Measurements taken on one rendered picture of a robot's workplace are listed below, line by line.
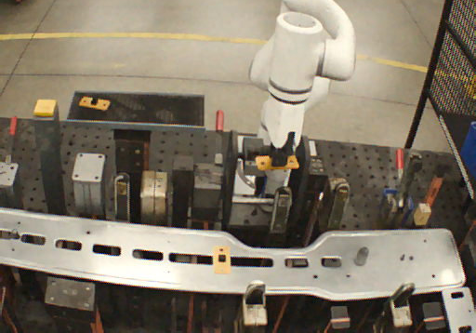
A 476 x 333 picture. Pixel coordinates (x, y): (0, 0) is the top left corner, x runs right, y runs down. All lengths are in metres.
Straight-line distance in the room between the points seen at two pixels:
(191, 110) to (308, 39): 0.55
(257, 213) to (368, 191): 0.65
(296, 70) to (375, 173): 1.16
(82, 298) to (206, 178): 0.47
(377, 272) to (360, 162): 0.84
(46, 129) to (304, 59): 0.76
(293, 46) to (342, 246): 0.60
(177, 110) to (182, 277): 0.43
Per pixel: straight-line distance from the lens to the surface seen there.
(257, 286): 1.20
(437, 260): 1.52
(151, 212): 1.42
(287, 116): 1.11
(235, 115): 3.43
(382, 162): 2.23
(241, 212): 1.53
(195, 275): 1.33
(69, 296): 1.25
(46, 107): 1.53
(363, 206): 2.02
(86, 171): 1.40
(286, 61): 1.05
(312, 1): 1.14
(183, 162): 1.44
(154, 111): 1.49
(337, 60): 1.05
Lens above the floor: 2.06
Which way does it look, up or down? 40 degrees down
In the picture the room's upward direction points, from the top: 9 degrees clockwise
